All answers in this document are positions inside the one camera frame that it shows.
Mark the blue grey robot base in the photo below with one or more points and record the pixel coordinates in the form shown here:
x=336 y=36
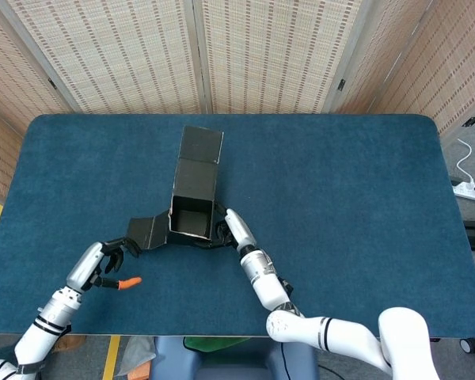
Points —
x=229 y=364

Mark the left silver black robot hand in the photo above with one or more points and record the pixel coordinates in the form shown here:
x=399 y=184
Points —
x=83 y=267

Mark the black screen hinge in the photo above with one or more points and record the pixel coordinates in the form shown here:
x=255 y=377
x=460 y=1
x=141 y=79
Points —
x=341 y=84
x=471 y=121
x=52 y=83

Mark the black caster wheel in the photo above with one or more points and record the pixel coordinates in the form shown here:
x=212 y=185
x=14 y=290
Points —
x=469 y=345

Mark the brown round object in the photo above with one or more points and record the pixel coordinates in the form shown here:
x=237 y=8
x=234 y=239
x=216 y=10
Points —
x=69 y=343

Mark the white power strip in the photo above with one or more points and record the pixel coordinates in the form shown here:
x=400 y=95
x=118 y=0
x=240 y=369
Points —
x=469 y=192

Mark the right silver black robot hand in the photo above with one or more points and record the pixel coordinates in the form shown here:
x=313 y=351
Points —
x=239 y=231

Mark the blue felt table cover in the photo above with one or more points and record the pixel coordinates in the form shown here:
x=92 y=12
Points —
x=340 y=178

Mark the green sheet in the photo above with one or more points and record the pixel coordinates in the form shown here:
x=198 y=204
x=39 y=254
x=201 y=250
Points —
x=217 y=342

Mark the woven folding screen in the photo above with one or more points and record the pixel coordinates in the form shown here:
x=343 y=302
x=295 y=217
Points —
x=122 y=51

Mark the grey plastic bag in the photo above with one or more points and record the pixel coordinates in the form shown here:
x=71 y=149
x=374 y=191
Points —
x=138 y=352

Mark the orange packet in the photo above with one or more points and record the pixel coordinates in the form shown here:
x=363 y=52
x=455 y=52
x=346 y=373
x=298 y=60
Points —
x=138 y=374

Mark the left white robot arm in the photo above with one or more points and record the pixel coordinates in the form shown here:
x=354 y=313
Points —
x=43 y=332

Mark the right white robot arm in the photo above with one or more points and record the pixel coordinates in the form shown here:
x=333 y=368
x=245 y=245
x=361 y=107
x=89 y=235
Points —
x=267 y=285

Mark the black cardboard box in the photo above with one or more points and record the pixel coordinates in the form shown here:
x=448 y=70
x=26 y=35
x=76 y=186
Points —
x=194 y=186

